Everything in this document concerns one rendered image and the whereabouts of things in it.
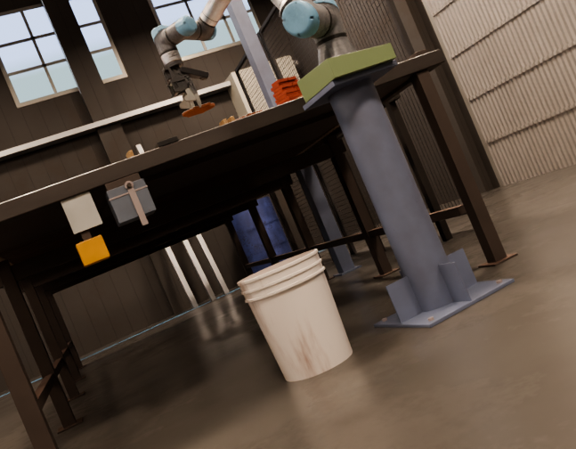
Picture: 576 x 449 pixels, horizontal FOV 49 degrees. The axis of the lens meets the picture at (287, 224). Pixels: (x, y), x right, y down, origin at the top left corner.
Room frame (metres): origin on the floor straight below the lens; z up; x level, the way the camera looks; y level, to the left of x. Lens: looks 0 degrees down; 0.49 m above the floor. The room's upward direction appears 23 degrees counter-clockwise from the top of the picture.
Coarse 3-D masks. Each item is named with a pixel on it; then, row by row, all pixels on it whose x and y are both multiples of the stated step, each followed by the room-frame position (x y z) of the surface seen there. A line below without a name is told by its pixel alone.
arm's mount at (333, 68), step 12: (372, 48) 2.14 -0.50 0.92; (384, 48) 2.15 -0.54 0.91; (336, 60) 2.08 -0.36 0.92; (348, 60) 2.10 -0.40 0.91; (360, 60) 2.11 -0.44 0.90; (372, 60) 2.13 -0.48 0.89; (384, 60) 2.15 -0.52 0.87; (312, 72) 2.18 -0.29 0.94; (324, 72) 2.12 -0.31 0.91; (336, 72) 2.07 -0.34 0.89; (348, 72) 2.09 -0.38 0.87; (300, 84) 2.29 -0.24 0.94; (312, 84) 2.21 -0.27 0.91; (324, 84) 2.14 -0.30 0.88; (312, 96) 2.24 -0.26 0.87
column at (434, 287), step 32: (384, 64) 2.17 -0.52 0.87; (320, 96) 2.20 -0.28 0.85; (352, 96) 2.19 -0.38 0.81; (352, 128) 2.21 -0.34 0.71; (384, 128) 2.20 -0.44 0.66; (384, 160) 2.18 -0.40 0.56; (384, 192) 2.20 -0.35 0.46; (416, 192) 2.21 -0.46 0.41; (384, 224) 2.24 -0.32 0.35; (416, 224) 2.18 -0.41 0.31; (416, 256) 2.19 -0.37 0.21; (448, 256) 2.31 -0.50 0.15; (416, 288) 2.22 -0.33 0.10; (448, 288) 2.19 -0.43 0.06; (480, 288) 2.23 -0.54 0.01; (384, 320) 2.34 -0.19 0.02; (416, 320) 2.15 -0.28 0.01
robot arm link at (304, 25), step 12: (276, 0) 2.15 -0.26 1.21; (288, 0) 2.11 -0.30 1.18; (300, 0) 2.09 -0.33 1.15; (288, 12) 2.10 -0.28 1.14; (300, 12) 2.08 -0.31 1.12; (312, 12) 2.08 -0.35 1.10; (324, 12) 2.14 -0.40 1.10; (288, 24) 2.11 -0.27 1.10; (300, 24) 2.10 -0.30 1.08; (312, 24) 2.09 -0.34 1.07; (324, 24) 2.15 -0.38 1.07; (300, 36) 2.12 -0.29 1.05; (312, 36) 2.15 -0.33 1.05
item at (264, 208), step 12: (264, 204) 7.69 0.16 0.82; (240, 216) 7.64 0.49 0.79; (264, 216) 7.65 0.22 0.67; (276, 216) 7.80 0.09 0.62; (240, 228) 7.67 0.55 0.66; (252, 228) 7.61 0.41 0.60; (276, 228) 7.71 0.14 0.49; (240, 240) 7.74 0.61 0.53; (252, 240) 7.63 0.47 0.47; (276, 240) 7.66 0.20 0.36; (252, 252) 7.66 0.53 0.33; (264, 252) 7.61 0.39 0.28; (276, 252) 7.63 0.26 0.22; (264, 264) 7.62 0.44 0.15
